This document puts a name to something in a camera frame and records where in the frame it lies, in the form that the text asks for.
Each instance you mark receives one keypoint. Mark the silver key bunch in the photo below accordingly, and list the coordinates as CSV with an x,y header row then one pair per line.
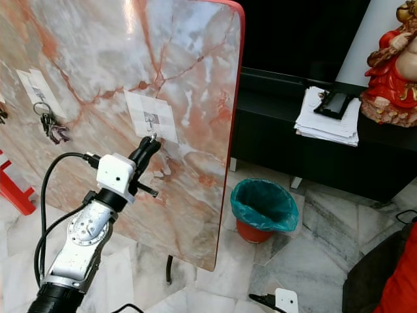
x,y
55,129

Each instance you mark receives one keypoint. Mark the white paper stack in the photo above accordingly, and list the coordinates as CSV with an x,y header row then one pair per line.
x,y
326,127

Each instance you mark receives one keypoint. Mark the marble top table red rim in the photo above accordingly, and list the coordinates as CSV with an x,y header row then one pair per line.
x,y
169,52

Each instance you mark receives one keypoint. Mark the orange waste bin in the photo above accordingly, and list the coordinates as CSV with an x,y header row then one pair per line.
x,y
254,233

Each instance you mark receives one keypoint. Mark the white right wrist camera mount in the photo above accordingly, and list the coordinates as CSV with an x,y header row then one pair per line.
x,y
287,301

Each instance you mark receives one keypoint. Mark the clear adhesive hook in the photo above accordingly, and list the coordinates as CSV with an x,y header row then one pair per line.
x,y
151,115
40,90

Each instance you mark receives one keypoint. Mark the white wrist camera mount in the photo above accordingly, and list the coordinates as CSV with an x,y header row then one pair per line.
x,y
287,301
114,173

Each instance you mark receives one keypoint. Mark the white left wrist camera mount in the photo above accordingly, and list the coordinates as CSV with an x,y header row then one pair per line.
x,y
114,173

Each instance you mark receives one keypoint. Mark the dark fabric seat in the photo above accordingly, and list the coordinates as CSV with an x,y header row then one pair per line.
x,y
361,280

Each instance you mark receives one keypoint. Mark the red frame chair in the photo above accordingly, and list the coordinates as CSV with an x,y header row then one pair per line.
x,y
16,189

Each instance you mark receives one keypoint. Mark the red fabric cushion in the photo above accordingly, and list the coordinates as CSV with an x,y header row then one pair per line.
x,y
401,280

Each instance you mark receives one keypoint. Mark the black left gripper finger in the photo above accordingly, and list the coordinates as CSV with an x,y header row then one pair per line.
x,y
141,155
152,153

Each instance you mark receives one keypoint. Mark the teal bin liner bag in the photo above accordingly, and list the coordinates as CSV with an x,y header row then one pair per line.
x,y
264,205

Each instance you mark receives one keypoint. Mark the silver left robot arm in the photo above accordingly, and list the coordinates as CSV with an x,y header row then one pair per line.
x,y
85,235

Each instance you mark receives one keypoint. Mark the flat black case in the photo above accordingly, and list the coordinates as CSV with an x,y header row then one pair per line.
x,y
333,104

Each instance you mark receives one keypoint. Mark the red gold statue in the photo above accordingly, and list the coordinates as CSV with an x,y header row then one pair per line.
x,y
391,78

